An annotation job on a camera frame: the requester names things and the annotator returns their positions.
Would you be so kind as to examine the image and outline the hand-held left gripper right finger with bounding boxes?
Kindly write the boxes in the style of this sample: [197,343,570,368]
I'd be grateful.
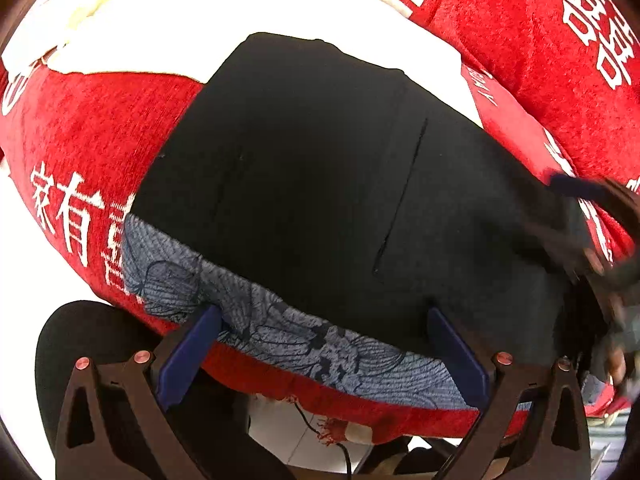
[426,306,593,480]

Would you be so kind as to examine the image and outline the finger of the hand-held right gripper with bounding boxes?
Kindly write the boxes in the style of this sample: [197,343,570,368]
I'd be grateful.
[520,217,603,283]
[547,172,640,243]

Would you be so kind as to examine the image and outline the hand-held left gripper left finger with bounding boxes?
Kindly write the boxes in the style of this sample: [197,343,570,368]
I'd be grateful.
[54,303,224,480]

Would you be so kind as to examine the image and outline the black pants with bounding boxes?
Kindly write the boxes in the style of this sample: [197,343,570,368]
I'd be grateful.
[135,32,601,377]

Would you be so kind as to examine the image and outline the grey-blue leaf-print cloth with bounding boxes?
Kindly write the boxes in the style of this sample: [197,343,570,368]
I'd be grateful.
[120,212,532,411]

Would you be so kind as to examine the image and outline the red printed blanket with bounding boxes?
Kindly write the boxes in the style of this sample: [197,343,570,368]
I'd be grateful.
[0,0,640,447]

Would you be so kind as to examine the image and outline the white crumpled cloth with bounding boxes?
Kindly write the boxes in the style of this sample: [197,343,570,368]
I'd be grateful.
[2,0,118,77]

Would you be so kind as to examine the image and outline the black cable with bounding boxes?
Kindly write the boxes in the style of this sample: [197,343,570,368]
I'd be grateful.
[294,399,352,477]

